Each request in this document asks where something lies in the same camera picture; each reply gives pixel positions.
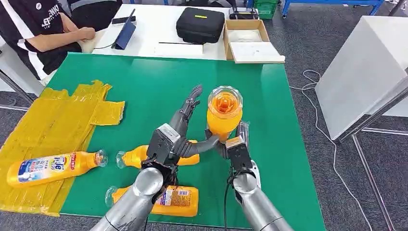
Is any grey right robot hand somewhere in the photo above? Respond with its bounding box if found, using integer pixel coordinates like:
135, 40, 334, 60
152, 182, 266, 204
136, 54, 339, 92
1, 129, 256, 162
204, 121, 251, 160

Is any green table mat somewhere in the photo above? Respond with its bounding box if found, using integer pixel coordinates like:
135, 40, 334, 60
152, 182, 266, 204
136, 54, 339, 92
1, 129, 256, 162
47, 52, 326, 231

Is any blue tablet case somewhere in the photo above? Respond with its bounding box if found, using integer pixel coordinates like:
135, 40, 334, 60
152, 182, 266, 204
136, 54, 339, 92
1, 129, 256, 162
111, 9, 137, 51

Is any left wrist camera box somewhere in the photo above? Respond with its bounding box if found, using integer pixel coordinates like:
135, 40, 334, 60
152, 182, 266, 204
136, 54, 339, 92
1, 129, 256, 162
146, 123, 181, 165

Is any grey metal desk leg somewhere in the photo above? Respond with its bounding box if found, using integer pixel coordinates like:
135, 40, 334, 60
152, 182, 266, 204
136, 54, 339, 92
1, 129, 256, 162
0, 70, 35, 104

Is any black zip case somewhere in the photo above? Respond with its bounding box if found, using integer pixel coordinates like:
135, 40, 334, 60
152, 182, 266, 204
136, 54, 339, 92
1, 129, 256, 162
176, 7, 226, 45

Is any thin black tablet cable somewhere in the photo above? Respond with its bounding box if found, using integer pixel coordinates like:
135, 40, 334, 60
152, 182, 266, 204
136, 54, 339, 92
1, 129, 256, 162
93, 41, 115, 50

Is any white packing foam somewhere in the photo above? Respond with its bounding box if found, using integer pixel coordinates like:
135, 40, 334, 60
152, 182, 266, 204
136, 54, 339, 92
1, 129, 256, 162
228, 29, 263, 44

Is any black phone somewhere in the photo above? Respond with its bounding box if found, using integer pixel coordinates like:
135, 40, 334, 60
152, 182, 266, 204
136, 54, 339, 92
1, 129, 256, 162
111, 16, 137, 25

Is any person's hand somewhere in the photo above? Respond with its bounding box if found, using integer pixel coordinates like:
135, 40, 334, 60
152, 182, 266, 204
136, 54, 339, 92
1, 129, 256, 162
76, 27, 96, 42

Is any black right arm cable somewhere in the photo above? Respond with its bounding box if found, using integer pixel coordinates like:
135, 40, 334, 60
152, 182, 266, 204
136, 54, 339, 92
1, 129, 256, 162
222, 169, 237, 231

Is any blue metal rack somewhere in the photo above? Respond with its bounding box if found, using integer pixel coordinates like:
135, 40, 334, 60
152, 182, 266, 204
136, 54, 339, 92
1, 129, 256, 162
281, 0, 385, 18

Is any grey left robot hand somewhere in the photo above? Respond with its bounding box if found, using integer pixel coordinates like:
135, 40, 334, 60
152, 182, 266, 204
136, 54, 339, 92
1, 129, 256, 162
169, 84, 220, 159

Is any white floor cable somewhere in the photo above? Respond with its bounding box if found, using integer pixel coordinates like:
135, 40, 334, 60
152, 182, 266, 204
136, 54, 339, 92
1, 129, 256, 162
288, 69, 373, 231

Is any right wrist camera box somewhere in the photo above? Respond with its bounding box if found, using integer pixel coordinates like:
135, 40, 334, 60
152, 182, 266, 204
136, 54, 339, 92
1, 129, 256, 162
224, 136, 254, 174

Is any open cardboard box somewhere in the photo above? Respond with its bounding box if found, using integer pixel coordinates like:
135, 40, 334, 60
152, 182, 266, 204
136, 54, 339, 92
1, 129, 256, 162
222, 19, 271, 61

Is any person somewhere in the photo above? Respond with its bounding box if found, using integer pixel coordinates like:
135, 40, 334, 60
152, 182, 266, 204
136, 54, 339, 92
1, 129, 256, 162
0, 0, 96, 82
67, 0, 123, 33

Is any orange drink bottle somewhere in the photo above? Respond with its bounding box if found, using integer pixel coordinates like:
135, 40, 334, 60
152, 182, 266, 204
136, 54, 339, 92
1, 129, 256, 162
104, 185, 199, 218
115, 140, 201, 169
206, 85, 244, 142
6, 150, 108, 188

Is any white paper sheet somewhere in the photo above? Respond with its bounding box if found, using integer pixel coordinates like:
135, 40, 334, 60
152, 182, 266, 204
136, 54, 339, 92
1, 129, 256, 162
153, 43, 204, 56

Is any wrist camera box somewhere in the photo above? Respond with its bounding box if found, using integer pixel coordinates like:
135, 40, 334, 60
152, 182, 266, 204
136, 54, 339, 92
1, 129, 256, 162
224, 136, 254, 174
146, 123, 181, 165

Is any yellow plastic sheet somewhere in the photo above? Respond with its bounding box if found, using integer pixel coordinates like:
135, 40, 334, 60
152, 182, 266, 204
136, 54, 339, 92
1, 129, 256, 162
0, 79, 126, 218

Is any white flat board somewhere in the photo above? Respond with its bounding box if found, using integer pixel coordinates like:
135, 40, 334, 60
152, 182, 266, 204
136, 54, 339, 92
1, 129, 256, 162
229, 41, 286, 64

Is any green plastic crate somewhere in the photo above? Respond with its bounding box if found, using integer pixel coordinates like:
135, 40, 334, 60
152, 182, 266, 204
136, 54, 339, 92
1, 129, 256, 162
253, 0, 279, 20

